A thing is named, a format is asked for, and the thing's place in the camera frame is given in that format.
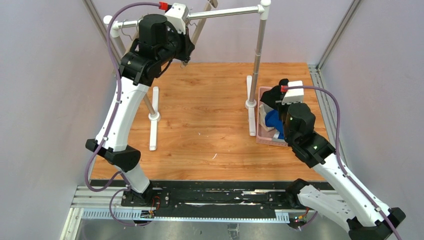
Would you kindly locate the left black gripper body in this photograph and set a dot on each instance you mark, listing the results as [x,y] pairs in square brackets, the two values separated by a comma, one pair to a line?
[185,46]

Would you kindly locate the beige hanger of black underwear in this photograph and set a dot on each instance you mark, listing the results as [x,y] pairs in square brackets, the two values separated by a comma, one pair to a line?
[197,31]

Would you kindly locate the black underwear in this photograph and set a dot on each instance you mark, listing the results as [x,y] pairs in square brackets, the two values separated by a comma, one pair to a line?
[270,97]

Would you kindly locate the grey beige underwear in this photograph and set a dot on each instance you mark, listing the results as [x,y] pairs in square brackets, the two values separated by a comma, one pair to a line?
[263,109]

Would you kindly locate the blue white underwear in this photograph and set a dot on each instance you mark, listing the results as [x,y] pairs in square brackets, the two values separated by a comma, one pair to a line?
[272,120]

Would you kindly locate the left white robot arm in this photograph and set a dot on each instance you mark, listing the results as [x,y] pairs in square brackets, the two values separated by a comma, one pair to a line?
[161,40]

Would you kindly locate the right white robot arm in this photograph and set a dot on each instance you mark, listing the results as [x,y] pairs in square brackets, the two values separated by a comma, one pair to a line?
[361,214]

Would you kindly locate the empty beige clip hanger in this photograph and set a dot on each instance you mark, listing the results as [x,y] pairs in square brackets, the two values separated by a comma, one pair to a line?
[128,28]

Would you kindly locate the pink plastic basket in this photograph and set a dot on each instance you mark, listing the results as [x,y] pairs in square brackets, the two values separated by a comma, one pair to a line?
[271,137]

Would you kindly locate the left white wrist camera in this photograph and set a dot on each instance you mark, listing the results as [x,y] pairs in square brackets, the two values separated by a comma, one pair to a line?
[177,15]

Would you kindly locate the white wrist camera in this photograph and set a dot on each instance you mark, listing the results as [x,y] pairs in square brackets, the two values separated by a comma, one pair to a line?
[177,15]
[293,95]

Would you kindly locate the white clothes rack frame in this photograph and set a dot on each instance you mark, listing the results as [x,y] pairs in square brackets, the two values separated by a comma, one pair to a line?
[152,96]

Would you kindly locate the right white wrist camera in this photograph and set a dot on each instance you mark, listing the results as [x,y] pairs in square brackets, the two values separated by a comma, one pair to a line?
[293,95]

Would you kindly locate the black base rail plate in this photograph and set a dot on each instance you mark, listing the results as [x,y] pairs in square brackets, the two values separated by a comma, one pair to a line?
[215,199]

